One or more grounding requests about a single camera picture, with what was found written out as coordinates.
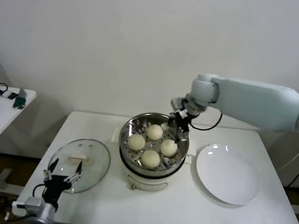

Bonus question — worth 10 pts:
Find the dark green small object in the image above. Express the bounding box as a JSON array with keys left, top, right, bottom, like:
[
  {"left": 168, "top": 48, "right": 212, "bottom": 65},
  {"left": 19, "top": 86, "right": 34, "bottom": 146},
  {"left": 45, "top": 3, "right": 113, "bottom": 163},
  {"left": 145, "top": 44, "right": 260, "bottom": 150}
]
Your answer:
[{"left": 13, "top": 96, "right": 28, "bottom": 111}]

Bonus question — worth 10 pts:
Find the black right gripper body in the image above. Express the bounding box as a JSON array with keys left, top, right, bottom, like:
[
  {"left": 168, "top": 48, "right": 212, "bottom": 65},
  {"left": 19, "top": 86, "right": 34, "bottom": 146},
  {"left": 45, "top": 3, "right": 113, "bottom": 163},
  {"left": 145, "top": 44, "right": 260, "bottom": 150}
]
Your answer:
[{"left": 173, "top": 109, "right": 195, "bottom": 132}]

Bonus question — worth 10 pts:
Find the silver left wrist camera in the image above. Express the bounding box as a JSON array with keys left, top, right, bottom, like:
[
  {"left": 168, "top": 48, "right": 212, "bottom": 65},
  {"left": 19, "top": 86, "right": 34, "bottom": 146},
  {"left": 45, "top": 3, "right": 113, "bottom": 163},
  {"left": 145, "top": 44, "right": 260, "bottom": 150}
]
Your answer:
[{"left": 23, "top": 196, "right": 45, "bottom": 213}]

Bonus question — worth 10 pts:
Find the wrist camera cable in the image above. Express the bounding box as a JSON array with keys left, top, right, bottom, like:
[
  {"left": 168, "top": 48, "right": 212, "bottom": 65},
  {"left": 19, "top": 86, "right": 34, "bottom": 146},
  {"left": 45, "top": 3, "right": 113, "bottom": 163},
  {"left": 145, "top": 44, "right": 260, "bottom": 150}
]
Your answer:
[
  {"left": 177, "top": 107, "right": 223, "bottom": 133},
  {"left": 10, "top": 180, "right": 47, "bottom": 213}
]

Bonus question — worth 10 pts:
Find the white steamed baozi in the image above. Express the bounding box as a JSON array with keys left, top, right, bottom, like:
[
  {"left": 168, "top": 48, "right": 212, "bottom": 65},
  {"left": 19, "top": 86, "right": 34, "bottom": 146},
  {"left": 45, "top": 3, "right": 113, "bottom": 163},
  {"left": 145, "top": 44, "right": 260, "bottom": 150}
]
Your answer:
[
  {"left": 158, "top": 138, "right": 179, "bottom": 158},
  {"left": 145, "top": 122, "right": 164, "bottom": 141},
  {"left": 127, "top": 134, "right": 147, "bottom": 153},
  {"left": 140, "top": 148, "right": 162, "bottom": 170}
]

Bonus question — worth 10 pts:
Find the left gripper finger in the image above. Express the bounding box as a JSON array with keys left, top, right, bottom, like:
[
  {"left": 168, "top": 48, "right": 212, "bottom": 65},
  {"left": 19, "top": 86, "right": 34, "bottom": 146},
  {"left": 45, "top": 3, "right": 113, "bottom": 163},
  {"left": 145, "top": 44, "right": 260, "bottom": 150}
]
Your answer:
[
  {"left": 42, "top": 156, "right": 59, "bottom": 182},
  {"left": 65, "top": 159, "right": 84, "bottom": 185}
]

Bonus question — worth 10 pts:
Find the round glass pot lid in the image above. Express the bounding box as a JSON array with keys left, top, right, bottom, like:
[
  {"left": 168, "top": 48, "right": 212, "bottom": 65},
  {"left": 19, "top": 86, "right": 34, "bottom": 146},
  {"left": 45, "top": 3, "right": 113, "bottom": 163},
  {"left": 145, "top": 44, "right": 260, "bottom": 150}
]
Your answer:
[{"left": 45, "top": 134, "right": 114, "bottom": 197}]

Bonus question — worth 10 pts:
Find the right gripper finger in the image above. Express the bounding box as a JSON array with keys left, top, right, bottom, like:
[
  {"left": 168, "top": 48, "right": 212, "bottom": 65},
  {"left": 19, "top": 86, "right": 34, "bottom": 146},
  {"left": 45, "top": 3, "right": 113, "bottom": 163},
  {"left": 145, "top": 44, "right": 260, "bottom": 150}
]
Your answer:
[
  {"left": 166, "top": 113, "right": 179, "bottom": 128},
  {"left": 174, "top": 125, "right": 189, "bottom": 145}
]

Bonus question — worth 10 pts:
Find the stainless steel steamer basket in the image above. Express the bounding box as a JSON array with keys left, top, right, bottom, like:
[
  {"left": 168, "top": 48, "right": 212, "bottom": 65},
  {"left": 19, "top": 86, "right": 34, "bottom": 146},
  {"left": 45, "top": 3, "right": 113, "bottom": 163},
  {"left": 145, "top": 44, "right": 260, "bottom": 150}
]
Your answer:
[{"left": 107, "top": 109, "right": 200, "bottom": 181}]

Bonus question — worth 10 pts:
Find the white round plate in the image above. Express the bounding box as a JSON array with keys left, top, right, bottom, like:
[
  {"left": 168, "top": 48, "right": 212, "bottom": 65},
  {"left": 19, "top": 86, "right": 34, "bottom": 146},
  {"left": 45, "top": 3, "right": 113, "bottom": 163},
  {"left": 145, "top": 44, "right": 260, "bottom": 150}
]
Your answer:
[{"left": 191, "top": 141, "right": 265, "bottom": 208}]

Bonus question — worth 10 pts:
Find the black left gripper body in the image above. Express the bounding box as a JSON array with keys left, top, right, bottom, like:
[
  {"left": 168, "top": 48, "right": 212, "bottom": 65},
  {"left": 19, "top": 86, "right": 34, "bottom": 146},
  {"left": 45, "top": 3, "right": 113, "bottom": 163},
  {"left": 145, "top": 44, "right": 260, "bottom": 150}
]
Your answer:
[{"left": 41, "top": 174, "right": 73, "bottom": 204}]

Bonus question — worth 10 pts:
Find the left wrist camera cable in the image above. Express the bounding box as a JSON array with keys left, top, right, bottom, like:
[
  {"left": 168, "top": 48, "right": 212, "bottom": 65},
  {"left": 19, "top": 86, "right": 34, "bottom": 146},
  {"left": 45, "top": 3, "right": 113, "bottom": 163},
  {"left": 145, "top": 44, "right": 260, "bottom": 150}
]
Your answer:
[{"left": 10, "top": 180, "right": 47, "bottom": 213}]

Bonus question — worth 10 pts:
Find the white power cable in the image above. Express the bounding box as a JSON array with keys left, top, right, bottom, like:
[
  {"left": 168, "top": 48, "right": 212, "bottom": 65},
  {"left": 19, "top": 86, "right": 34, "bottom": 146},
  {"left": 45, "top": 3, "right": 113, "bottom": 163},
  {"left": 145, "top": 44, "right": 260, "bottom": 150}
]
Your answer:
[{"left": 277, "top": 135, "right": 299, "bottom": 175}]

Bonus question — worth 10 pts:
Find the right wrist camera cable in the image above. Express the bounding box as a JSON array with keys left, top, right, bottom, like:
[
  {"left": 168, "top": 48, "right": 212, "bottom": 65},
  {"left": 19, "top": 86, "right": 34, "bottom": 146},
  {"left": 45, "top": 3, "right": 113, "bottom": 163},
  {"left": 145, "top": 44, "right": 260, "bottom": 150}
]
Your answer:
[{"left": 177, "top": 107, "right": 223, "bottom": 133}]

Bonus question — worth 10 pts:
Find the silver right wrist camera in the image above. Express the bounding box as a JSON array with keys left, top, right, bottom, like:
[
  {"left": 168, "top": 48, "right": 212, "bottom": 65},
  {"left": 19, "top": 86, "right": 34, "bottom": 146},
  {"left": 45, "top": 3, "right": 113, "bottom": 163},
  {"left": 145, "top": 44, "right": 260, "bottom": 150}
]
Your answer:
[{"left": 170, "top": 95, "right": 188, "bottom": 110}]

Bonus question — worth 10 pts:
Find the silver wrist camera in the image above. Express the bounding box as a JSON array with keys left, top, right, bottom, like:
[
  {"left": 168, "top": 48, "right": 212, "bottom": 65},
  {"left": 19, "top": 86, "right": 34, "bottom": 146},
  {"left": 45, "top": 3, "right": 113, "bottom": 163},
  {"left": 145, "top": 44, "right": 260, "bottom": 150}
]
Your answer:
[
  {"left": 23, "top": 196, "right": 45, "bottom": 213},
  {"left": 170, "top": 95, "right": 188, "bottom": 110}
]

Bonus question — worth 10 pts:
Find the white electric cooker pot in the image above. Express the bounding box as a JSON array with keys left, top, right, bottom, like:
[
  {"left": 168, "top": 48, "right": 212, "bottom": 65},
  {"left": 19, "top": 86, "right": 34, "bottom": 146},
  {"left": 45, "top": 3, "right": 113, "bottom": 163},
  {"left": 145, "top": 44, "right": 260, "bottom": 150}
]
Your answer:
[{"left": 106, "top": 133, "right": 197, "bottom": 198}]

